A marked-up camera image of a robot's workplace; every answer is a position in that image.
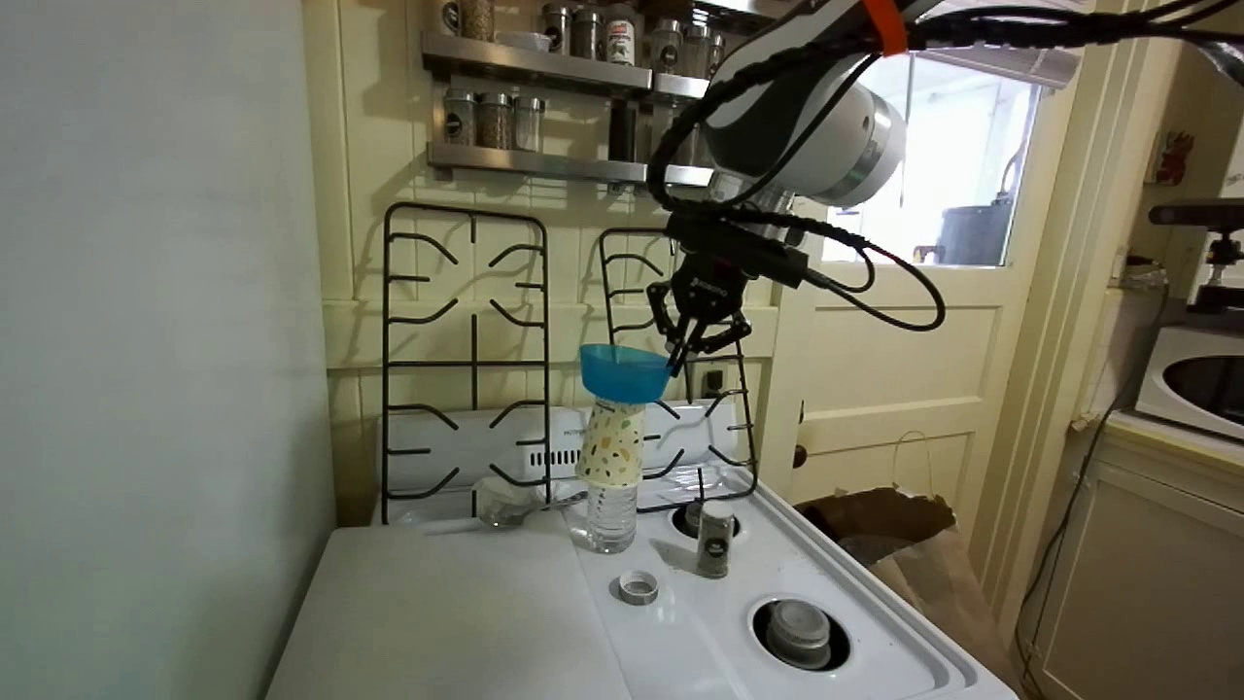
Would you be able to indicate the round stove burner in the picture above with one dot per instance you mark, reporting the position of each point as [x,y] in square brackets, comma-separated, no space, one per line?
[799,632]
[686,523]

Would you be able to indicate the blue bowl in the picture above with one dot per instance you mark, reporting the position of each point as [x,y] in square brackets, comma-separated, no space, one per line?
[625,374]

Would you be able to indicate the small metal cylinder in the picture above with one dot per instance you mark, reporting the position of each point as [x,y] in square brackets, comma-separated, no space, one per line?
[717,544]

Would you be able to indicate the metal spice shelf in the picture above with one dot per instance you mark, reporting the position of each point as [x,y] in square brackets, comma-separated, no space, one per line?
[519,160]
[531,61]

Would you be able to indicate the glass mug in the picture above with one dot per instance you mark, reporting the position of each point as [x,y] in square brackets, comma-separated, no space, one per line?
[468,15]

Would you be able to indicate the blue container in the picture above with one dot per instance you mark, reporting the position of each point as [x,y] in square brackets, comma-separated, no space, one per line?
[973,233]

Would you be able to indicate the white labelled spice jar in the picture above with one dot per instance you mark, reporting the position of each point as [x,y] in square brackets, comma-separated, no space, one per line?
[625,37]

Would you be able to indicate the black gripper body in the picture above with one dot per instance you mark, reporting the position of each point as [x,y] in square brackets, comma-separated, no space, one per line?
[713,275]

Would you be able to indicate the black stove grate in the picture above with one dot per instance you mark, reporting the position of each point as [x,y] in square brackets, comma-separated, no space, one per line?
[474,324]
[750,430]

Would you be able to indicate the white refrigerator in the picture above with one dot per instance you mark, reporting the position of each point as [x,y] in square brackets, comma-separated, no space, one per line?
[159,324]

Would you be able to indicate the brown paper bag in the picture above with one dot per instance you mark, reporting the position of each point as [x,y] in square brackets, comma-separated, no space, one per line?
[936,568]

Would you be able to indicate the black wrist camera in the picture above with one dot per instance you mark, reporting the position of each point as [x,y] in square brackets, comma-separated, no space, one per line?
[772,256]

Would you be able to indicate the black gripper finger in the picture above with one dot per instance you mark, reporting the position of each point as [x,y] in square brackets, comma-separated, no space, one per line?
[717,335]
[665,315]

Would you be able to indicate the small clear glass bowl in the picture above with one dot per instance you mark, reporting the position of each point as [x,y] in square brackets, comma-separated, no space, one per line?
[507,505]

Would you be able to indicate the dark spice jar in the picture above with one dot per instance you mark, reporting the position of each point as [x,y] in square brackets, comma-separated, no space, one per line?
[625,128]

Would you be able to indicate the wall power outlet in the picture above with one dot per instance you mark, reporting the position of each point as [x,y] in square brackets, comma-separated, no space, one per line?
[713,380]

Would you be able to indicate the red wall ornament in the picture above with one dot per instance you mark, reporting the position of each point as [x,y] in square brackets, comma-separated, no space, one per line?
[1175,157]

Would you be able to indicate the white microwave oven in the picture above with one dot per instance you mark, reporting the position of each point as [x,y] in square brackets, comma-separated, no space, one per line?
[1198,383]

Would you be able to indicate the cream base cabinet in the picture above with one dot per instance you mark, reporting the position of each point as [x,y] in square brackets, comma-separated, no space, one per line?
[1154,568]

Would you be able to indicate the white door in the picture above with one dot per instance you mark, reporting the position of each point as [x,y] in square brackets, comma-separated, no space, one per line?
[895,374]

